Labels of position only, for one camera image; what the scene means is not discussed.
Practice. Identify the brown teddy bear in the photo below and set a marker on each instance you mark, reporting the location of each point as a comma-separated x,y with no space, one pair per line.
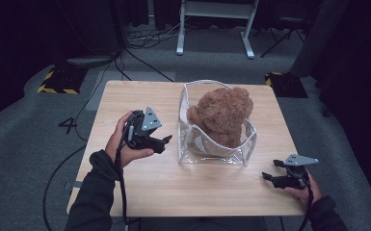
221,112

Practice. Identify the white metal desk frame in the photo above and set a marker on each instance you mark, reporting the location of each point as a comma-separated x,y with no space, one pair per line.
217,9

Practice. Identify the person's left hand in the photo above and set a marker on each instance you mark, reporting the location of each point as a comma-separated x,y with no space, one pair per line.
125,154

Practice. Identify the person's right hand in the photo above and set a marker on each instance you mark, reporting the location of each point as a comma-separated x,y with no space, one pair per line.
308,194

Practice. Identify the grey column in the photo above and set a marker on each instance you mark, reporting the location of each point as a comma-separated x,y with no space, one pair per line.
318,38

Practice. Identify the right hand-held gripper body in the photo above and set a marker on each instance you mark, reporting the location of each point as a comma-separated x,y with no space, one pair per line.
297,171

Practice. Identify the black base yellow striped edge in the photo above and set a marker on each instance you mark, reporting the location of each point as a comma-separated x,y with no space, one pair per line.
62,80
286,85

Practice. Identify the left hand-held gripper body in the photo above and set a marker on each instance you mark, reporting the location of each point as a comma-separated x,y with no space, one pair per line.
144,126

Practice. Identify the black tripod stand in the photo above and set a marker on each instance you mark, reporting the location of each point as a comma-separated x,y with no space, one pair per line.
282,35

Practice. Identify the clear plastic bag white trim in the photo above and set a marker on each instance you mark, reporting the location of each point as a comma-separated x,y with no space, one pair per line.
212,154

